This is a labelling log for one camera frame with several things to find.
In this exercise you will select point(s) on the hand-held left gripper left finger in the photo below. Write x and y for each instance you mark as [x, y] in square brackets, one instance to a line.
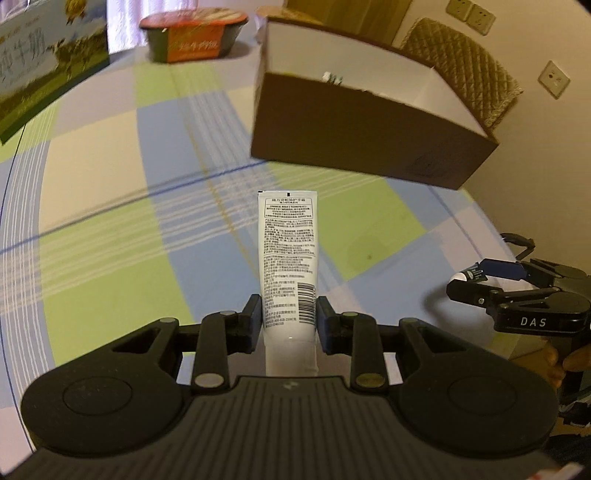
[254, 323]

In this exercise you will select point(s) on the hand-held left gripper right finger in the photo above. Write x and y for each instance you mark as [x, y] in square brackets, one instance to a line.
[324, 325]

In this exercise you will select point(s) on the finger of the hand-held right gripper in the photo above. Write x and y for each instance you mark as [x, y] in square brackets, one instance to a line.
[501, 268]
[466, 291]

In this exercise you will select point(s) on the small dark dropper bottle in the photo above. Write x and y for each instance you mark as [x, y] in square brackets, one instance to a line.
[467, 274]

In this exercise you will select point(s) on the white cream tube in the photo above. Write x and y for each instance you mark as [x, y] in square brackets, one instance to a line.
[288, 254]

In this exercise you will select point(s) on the brown cardboard box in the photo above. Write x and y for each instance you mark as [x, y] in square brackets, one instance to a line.
[346, 134]

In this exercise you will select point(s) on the desktop with checked tablecloth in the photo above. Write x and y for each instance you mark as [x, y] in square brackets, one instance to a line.
[115, 207]

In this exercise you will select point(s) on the person's right hand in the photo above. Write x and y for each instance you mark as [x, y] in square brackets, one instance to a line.
[551, 357]

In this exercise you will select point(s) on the quilted tan chair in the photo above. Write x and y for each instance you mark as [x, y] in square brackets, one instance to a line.
[461, 55]

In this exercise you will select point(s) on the wooden door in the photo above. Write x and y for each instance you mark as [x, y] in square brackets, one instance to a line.
[360, 18]

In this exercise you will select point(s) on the black instant meal bowl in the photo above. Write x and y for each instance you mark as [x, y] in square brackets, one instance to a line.
[194, 39]

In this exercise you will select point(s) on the milk carton gift box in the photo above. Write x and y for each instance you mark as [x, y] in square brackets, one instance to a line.
[41, 64]

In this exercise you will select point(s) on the white wall socket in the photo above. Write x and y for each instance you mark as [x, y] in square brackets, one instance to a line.
[459, 8]
[481, 18]
[554, 78]

